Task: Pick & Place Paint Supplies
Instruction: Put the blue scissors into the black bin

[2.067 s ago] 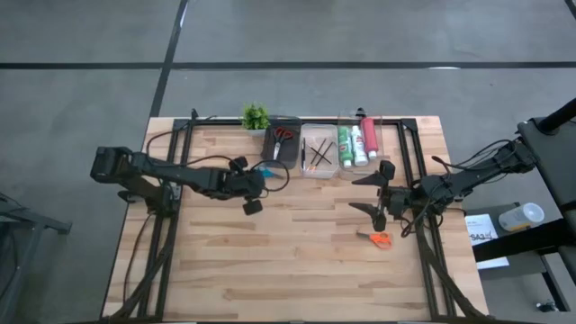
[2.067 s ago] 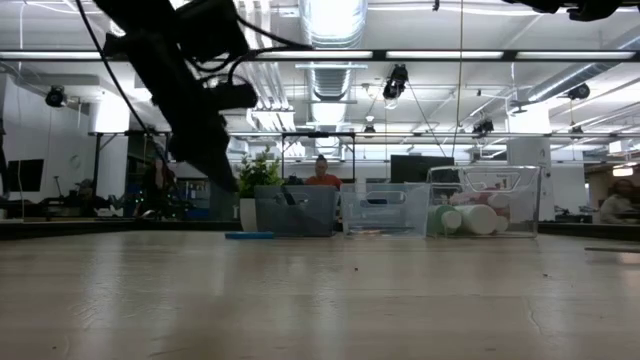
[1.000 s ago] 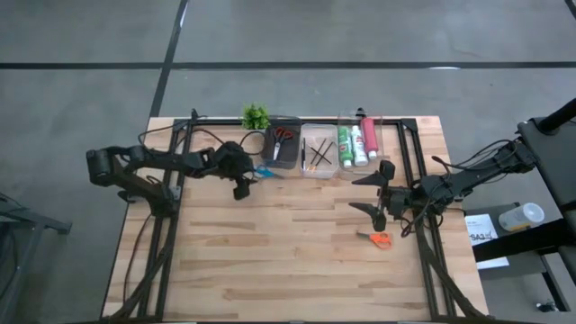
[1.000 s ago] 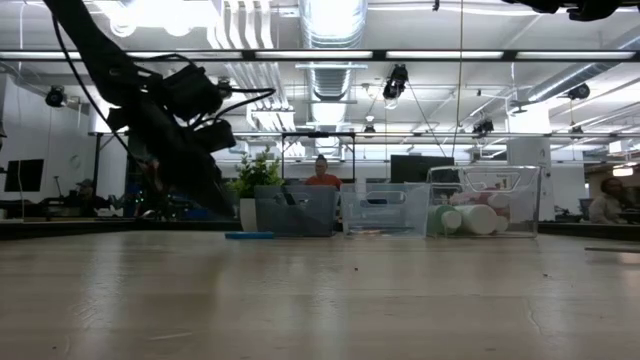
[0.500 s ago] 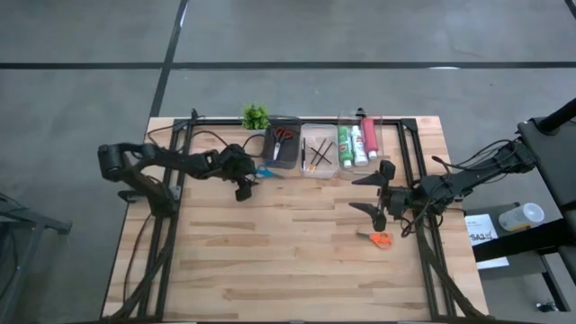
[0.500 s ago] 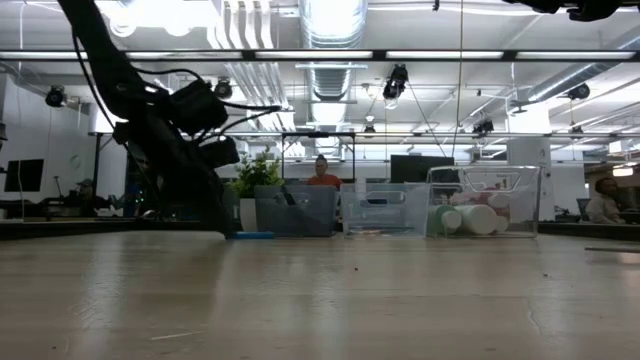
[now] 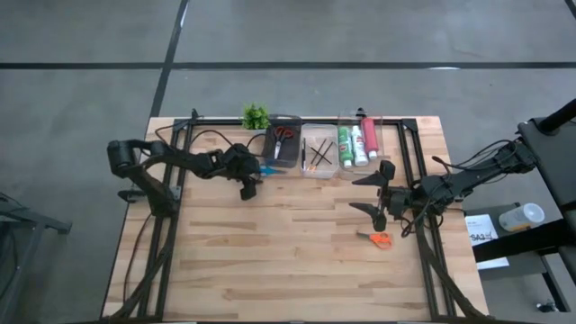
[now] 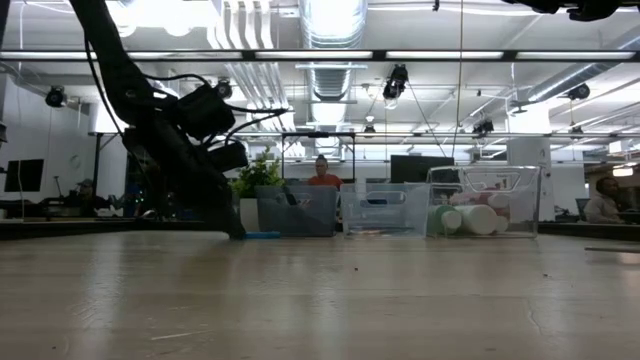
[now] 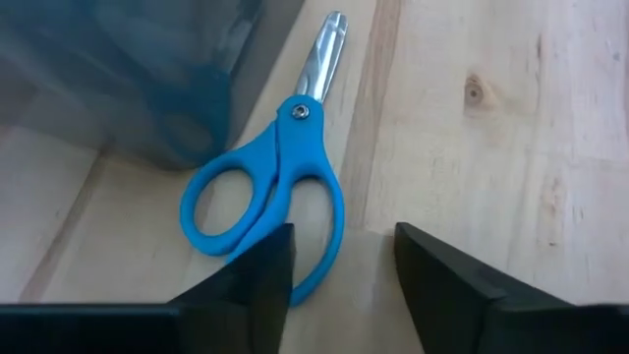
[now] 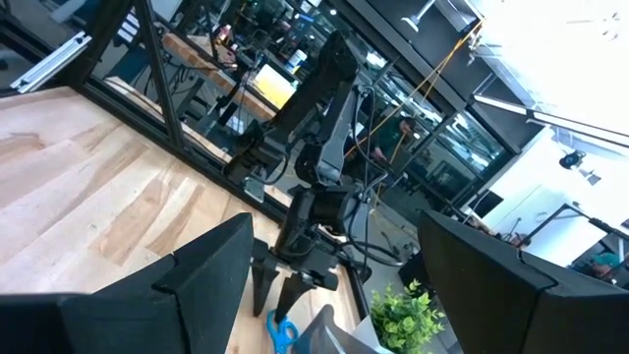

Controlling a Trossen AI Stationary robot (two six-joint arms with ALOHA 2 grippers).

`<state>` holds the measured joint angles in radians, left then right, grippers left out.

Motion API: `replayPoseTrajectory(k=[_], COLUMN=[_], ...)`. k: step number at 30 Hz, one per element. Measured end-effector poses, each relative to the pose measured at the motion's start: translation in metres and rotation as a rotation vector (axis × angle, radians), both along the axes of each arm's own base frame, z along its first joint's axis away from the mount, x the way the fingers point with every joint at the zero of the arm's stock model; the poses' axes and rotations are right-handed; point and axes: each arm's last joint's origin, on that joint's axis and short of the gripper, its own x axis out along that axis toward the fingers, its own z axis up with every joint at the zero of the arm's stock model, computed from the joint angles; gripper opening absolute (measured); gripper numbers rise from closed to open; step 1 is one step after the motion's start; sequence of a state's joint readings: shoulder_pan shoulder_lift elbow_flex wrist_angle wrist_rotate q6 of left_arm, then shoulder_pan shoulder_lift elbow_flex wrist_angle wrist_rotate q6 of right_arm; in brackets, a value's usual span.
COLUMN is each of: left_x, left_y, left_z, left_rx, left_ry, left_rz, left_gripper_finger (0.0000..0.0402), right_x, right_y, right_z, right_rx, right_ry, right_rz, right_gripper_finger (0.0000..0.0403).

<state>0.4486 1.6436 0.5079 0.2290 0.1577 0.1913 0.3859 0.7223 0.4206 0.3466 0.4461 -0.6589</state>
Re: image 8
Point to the black aluminium table frame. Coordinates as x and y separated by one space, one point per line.
75 229

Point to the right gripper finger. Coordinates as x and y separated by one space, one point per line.
530 5
595 7

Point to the black overhead frame beam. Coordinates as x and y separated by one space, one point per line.
450 55

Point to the black wall-side monitor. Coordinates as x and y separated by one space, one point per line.
25 175

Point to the silver ceiling air duct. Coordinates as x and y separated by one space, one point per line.
332 35

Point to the glowing ceiling lamp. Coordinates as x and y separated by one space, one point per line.
623 171

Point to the white paint bottle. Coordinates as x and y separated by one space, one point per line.
477 220

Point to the black hanging ceiling camera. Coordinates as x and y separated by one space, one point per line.
396 80

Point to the tall clear plastic bin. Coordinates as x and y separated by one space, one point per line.
522 180

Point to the green paint bottle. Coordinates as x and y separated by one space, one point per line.
434 220

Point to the small clear plastic bin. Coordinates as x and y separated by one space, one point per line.
385 215

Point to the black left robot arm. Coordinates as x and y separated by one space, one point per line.
110 60

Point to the black computer monitor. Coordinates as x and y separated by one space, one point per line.
415 170

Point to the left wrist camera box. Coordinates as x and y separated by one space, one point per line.
227 156

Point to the small potted green plant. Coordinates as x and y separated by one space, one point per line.
257 175

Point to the grey plastic bin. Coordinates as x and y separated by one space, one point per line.
320 220

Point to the black background workstation frame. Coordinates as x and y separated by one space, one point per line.
320 134

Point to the black ceiling spotlight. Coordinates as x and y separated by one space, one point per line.
55 96
483 127
579 91
224 87

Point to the pink paint bottle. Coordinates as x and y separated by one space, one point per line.
475 199

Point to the person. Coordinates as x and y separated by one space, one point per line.
90 195
325 179
602 200

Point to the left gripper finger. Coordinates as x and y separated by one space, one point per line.
222 215

